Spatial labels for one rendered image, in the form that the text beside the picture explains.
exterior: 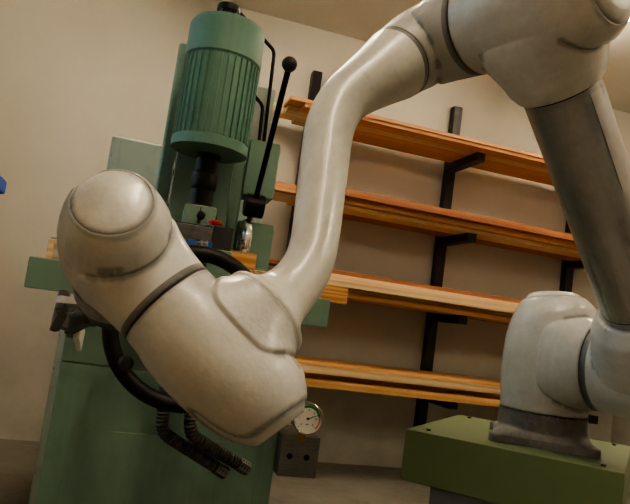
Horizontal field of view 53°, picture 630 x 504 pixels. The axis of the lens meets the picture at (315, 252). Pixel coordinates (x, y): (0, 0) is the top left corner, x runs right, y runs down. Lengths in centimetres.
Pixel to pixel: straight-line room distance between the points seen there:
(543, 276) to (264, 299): 421
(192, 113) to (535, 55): 84
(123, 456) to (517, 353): 76
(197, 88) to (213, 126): 10
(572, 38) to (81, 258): 58
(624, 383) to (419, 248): 324
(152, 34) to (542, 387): 337
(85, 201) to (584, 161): 62
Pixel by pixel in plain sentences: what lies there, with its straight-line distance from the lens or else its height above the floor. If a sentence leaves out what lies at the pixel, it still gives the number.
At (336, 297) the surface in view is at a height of 91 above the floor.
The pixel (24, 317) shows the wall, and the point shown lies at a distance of 385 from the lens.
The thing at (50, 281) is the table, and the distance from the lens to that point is 132.
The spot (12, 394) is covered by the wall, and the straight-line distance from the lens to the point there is 389.
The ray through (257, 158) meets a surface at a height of 125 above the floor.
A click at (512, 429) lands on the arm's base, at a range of 121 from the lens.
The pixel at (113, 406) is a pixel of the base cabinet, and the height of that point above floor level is 64.
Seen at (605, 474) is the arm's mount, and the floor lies 68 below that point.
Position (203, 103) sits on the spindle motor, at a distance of 146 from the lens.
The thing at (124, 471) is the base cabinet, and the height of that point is 52.
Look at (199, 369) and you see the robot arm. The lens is 57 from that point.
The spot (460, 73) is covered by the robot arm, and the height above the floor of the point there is 121.
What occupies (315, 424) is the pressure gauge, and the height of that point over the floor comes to 65.
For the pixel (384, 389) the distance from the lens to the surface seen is 364.
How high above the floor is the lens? 85
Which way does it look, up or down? 6 degrees up
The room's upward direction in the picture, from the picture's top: 8 degrees clockwise
